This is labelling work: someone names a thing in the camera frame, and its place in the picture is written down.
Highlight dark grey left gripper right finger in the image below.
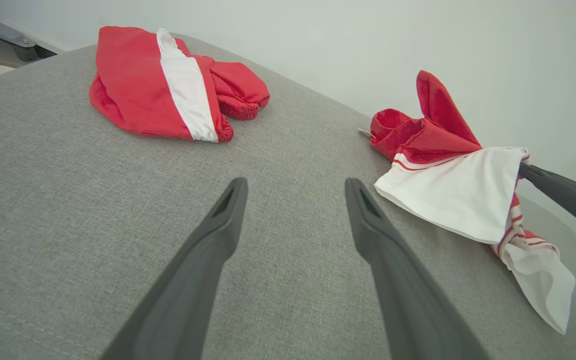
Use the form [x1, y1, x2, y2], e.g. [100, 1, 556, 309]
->
[344, 177, 489, 360]

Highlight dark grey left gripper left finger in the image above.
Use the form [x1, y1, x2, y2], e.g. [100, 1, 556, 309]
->
[100, 177, 249, 360]

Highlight red white basketball jersey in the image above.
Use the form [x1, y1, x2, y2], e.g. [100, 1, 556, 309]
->
[369, 70, 576, 335]

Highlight red shorts with white stripe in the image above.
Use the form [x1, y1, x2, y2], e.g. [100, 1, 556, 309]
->
[89, 26, 271, 144]

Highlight grey metal stand leg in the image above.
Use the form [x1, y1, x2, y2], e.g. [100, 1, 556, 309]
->
[0, 12, 60, 64]

